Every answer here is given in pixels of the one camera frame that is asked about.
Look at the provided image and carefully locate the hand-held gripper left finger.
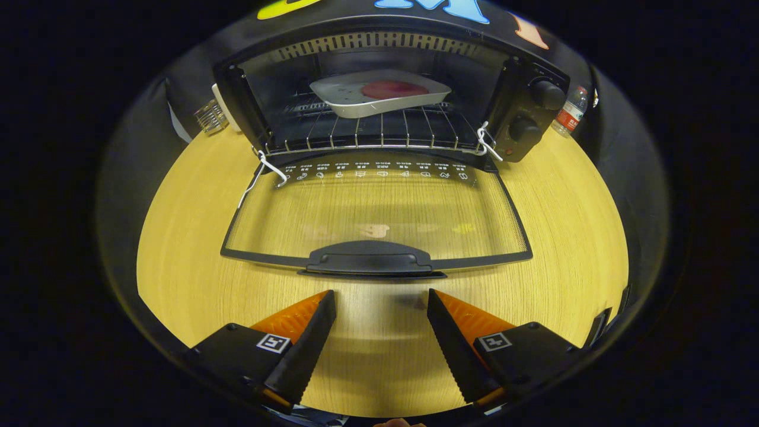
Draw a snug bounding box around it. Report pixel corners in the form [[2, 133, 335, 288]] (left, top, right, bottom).
[[181, 289, 337, 415]]

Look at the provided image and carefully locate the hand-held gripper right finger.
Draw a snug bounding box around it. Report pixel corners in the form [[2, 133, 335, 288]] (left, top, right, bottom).
[[427, 288, 585, 410]]

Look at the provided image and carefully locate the black toaster oven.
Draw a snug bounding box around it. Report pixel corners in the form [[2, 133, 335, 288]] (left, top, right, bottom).
[[212, 15, 571, 279]]

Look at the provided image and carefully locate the white square plate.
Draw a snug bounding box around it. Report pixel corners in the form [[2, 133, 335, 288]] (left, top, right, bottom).
[[310, 69, 452, 119]]

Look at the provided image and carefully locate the pink round meat slice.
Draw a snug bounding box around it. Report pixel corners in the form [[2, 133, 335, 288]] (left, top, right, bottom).
[[361, 80, 430, 100]]

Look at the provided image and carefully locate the white bread toaster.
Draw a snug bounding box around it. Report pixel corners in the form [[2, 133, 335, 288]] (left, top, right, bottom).
[[212, 83, 243, 133]]

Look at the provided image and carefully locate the red label water bottle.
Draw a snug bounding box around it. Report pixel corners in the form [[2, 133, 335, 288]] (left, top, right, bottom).
[[551, 86, 589, 138]]

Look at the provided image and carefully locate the metal wire oven rack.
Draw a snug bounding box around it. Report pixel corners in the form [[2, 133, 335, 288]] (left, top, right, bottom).
[[261, 95, 487, 156]]

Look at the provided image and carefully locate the metal wire basket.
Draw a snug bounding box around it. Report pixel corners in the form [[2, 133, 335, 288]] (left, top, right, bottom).
[[194, 99, 230, 136]]

